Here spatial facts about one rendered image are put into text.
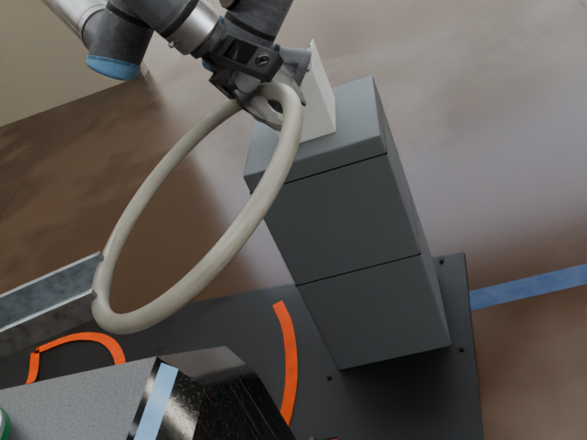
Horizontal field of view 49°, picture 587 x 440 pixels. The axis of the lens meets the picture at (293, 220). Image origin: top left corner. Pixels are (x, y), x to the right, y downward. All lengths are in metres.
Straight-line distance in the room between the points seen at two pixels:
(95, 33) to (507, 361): 1.57
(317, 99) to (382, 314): 0.74
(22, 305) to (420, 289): 1.22
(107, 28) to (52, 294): 0.48
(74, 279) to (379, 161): 0.90
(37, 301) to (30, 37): 5.27
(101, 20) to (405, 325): 1.39
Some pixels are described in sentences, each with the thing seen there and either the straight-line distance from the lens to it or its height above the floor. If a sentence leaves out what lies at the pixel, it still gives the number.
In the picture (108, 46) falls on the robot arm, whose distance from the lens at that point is 1.20.
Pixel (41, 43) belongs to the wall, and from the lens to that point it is 6.42.
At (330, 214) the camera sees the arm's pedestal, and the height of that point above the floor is 0.65.
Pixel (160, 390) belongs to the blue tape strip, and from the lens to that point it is 1.37.
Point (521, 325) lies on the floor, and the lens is 2.29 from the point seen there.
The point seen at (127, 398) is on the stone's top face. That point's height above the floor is 0.83.
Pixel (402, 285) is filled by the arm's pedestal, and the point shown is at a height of 0.32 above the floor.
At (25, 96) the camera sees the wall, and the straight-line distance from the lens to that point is 6.71.
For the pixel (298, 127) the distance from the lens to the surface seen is 0.93.
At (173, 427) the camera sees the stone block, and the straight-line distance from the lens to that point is 1.34.
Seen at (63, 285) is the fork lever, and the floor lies 1.10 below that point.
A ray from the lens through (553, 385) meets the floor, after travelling 2.12.
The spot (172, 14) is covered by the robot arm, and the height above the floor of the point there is 1.45.
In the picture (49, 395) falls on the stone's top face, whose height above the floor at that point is 0.83.
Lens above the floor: 1.67
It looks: 32 degrees down
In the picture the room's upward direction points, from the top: 25 degrees counter-clockwise
